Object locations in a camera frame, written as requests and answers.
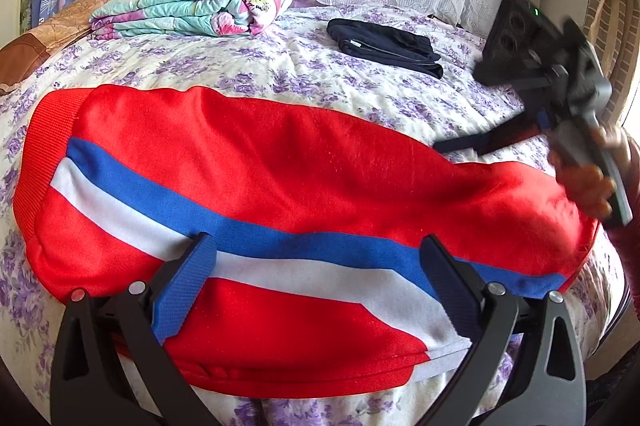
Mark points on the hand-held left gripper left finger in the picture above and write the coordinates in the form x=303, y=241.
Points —
x=185, y=286

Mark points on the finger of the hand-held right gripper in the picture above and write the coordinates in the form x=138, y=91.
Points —
x=465, y=144

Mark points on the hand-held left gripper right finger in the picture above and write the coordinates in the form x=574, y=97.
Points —
x=450, y=286

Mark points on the red blue white sweater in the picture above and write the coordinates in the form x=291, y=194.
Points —
x=300, y=166

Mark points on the person's right hand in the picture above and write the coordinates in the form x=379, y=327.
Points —
x=585, y=188

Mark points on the beige striped curtain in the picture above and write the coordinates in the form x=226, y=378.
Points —
x=620, y=31

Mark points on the black folded garment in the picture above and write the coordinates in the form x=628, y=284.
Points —
x=380, y=43

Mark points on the purple floral bed sheet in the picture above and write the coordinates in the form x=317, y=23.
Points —
x=280, y=61

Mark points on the folded teal floral quilt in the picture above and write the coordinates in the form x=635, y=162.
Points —
x=200, y=6

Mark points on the brown pillow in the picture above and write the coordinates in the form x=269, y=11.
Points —
x=40, y=41

